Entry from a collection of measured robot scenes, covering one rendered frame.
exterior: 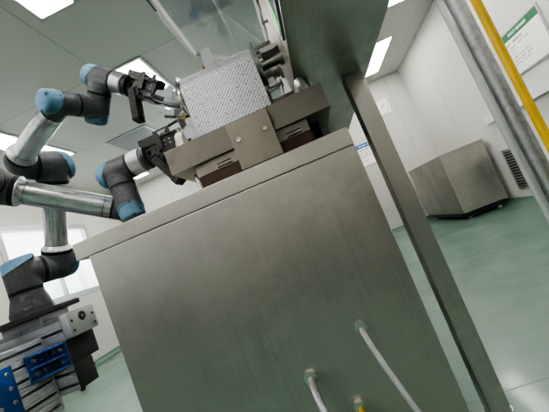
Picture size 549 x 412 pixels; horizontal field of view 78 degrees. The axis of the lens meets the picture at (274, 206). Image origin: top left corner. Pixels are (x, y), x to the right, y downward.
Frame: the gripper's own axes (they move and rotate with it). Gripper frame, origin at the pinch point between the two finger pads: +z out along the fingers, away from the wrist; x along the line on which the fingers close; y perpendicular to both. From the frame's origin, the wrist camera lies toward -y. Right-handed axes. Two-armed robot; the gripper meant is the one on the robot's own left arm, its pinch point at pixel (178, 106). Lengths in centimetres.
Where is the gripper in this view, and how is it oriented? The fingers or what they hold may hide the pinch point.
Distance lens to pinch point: 118.6
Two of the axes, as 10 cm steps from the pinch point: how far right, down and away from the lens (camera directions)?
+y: 3.0, -9.5, 0.0
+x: 1.3, 0.4, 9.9
